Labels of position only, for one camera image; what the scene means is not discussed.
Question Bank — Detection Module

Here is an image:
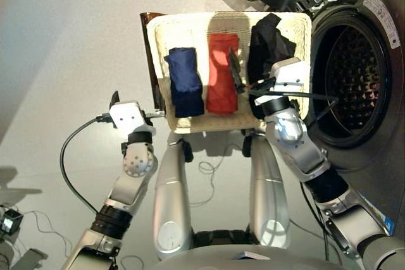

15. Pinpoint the red cloth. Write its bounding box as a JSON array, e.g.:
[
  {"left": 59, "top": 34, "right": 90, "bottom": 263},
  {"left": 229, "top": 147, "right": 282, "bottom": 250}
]
[{"left": 205, "top": 32, "right": 240, "bottom": 114}]

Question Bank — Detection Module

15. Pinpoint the navy blue cloth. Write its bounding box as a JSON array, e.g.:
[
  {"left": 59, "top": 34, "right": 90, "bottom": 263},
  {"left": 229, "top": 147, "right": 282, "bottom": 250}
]
[{"left": 163, "top": 47, "right": 206, "bottom": 118}]

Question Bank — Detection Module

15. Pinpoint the pale woven basket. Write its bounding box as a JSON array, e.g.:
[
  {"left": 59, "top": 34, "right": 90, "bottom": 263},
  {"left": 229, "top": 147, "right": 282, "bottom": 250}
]
[{"left": 146, "top": 11, "right": 314, "bottom": 134}]

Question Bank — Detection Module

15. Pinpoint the grey washing machine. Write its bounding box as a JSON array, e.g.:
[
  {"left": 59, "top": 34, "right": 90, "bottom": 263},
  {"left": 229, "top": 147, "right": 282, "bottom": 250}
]
[{"left": 278, "top": 0, "right": 405, "bottom": 242}]

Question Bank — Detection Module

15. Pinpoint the black cloth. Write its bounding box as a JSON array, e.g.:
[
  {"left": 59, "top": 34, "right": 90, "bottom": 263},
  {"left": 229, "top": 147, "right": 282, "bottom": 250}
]
[{"left": 246, "top": 13, "right": 297, "bottom": 119}]

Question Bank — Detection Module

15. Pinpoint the dark brown wooden stand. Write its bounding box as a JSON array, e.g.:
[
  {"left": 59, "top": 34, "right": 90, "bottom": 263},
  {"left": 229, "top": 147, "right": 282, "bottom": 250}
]
[{"left": 140, "top": 11, "right": 166, "bottom": 113}]

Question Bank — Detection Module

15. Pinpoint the silver robot leg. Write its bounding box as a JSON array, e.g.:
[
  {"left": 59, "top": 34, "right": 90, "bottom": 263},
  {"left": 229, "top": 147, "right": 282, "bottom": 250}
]
[
  {"left": 153, "top": 132, "right": 194, "bottom": 261},
  {"left": 242, "top": 130, "right": 291, "bottom": 250}
]

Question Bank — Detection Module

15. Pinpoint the white washer warning label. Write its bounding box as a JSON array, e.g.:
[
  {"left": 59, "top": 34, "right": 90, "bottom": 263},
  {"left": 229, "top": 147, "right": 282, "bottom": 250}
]
[{"left": 363, "top": 0, "right": 400, "bottom": 50}]

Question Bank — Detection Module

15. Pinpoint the silver robot torso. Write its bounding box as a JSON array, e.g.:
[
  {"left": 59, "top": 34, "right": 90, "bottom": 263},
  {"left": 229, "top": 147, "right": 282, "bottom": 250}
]
[{"left": 148, "top": 244, "right": 365, "bottom": 270}]

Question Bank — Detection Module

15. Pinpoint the small black box device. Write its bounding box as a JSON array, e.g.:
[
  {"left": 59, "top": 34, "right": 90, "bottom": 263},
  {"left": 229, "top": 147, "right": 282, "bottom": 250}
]
[{"left": 0, "top": 208, "right": 25, "bottom": 242}]

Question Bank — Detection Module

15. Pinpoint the blue label sticker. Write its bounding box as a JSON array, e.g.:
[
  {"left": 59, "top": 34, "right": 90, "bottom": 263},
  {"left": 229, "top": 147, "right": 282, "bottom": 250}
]
[{"left": 359, "top": 192, "right": 395, "bottom": 236}]

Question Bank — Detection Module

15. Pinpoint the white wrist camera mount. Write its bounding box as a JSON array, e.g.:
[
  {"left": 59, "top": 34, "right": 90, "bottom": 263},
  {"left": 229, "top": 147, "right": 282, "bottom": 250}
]
[
  {"left": 109, "top": 101, "right": 156, "bottom": 137},
  {"left": 254, "top": 57, "right": 313, "bottom": 106}
]

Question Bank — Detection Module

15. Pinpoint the thin grey floor cable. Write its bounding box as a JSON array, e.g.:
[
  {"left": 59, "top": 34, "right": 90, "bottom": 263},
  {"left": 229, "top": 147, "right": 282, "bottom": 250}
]
[
  {"left": 189, "top": 143, "right": 244, "bottom": 207},
  {"left": 18, "top": 209, "right": 73, "bottom": 258}
]

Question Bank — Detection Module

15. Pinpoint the grey flat bracket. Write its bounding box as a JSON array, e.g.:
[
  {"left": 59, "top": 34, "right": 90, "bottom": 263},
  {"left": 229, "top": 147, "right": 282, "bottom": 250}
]
[{"left": 12, "top": 247, "right": 48, "bottom": 270}]

